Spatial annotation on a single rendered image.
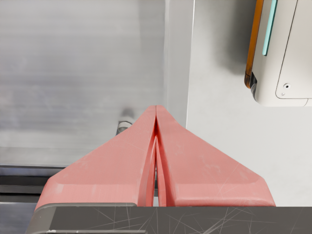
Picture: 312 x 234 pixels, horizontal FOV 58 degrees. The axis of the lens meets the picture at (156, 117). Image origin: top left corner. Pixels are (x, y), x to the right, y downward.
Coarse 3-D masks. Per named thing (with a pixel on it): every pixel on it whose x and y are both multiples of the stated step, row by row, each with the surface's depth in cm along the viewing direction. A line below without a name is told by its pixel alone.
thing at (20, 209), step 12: (0, 192) 45; (0, 204) 50; (12, 204) 50; (24, 204) 49; (36, 204) 44; (0, 216) 52; (12, 216) 52; (24, 216) 51; (0, 228) 54; (12, 228) 54; (24, 228) 54
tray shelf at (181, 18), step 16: (176, 0) 29; (192, 0) 29; (176, 16) 30; (192, 16) 30; (176, 32) 31; (192, 32) 31; (176, 48) 32; (176, 64) 33; (176, 80) 34; (176, 96) 36; (176, 112) 37; (32, 176) 45; (48, 176) 45
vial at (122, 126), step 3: (120, 123) 38; (123, 123) 38; (126, 123) 38; (129, 123) 38; (120, 126) 37; (123, 126) 37; (126, 126) 37; (129, 126) 37; (117, 129) 37; (120, 129) 37; (123, 129) 37; (117, 132) 36; (120, 132) 36
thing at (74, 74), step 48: (0, 0) 30; (48, 0) 29; (96, 0) 29; (144, 0) 29; (0, 48) 33; (48, 48) 32; (96, 48) 32; (144, 48) 32; (0, 96) 36; (48, 96) 36; (96, 96) 36; (144, 96) 36; (0, 144) 41; (48, 144) 41; (96, 144) 41
